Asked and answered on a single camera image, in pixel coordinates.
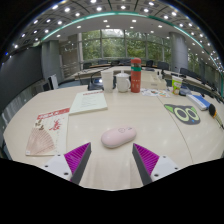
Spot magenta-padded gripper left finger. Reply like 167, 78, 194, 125
42, 142, 92, 186

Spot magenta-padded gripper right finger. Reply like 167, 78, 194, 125
131, 142, 181, 187

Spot pink computer mouse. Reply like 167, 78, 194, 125
100, 125, 138, 149

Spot cat-face mouse pad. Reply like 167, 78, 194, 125
163, 103, 201, 126

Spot red and white magazine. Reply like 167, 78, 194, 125
25, 107, 71, 157

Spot pale yellow booklet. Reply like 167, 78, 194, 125
68, 89, 109, 116

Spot colourful sticker sheet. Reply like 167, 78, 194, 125
140, 88, 171, 99

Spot blue and white book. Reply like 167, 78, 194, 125
185, 93, 212, 112

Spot cream cardboard box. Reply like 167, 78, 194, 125
141, 70, 168, 90

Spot green printed paper drink cup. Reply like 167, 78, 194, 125
171, 75, 184, 96

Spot white lidded mug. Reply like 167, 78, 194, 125
115, 72, 132, 93

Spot white paper cup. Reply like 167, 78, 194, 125
100, 69, 115, 93

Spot red drink bottle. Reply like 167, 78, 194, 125
130, 57, 143, 94

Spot dark office chairs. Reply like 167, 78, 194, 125
81, 59, 221, 98

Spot ceiling lights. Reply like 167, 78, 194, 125
4, 0, 223, 73

